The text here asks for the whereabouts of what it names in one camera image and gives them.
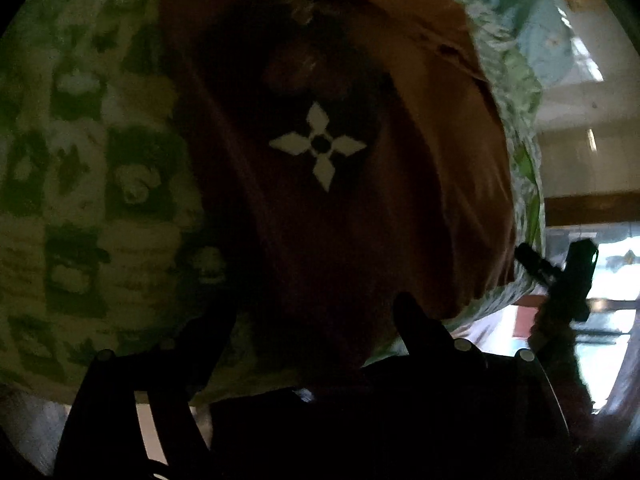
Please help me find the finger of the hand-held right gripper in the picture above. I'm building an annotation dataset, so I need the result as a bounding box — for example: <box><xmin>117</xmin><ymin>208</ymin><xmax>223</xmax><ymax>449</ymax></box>
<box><xmin>515</xmin><ymin>243</ymin><xmax>565</xmax><ymax>287</ymax></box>

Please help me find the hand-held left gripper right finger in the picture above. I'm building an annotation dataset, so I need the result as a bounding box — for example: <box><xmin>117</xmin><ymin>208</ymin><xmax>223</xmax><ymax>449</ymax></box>
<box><xmin>392</xmin><ymin>292</ymin><xmax>576</xmax><ymax>480</ymax></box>

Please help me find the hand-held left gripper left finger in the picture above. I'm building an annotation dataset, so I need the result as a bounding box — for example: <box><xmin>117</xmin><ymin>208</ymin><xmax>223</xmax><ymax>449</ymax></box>
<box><xmin>53</xmin><ymin>301</ymin><xmax>242</xmax><ymax>480</ymax></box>

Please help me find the orange garment with white star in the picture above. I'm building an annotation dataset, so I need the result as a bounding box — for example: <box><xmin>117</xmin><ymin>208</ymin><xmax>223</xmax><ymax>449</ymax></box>
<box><xmin>159</xmin><ymin>0</ymin><xmax>519</xmax><ymax>377</ymax></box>

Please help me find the green patterned blanket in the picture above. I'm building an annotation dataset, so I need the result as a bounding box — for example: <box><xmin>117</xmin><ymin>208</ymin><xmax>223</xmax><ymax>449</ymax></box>
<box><xmin>0</xmin><ymin>0</ymin><xmax>547</xmax><ymax>407</ymax></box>

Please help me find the light blue printed cloth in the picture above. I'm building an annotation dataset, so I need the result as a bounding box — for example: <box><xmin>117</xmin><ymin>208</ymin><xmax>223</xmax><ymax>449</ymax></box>
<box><xmin>470</xmin><ymin>0</ymin><xmax>576</xmax><ymax>92</ymax></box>

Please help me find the wooden window frame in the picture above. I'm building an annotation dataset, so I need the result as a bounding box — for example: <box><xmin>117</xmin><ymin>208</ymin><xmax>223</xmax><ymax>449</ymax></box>
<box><xmin>543</xmin><ymin>194</ymin><xmax>640</xmax><ymax>227</ymax></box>

